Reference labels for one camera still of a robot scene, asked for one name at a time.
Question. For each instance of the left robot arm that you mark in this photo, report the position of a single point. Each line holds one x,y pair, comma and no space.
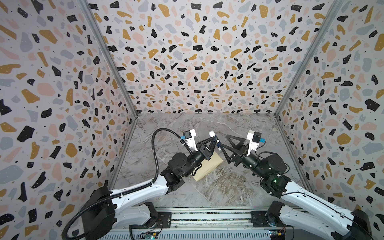
144,192

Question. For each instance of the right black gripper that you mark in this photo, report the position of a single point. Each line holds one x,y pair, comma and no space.
237,154

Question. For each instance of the blue white glue stick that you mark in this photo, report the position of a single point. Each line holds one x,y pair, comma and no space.
213,135

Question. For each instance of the perforated grey cable tray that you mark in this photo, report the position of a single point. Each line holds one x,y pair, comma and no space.
205,235

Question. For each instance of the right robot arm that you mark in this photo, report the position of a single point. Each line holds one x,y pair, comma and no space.
296,206

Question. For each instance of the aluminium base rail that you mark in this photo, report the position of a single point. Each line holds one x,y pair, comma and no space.
207,217

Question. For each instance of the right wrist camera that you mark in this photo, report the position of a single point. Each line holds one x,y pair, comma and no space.
255,139

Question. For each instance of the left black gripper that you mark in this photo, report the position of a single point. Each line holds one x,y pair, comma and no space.
206,152

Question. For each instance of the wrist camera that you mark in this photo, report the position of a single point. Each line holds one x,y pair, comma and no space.
255,139
188,138

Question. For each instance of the cream envelope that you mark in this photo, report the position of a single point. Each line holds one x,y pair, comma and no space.
208,166

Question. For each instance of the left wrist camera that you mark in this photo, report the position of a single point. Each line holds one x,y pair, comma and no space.
188,138

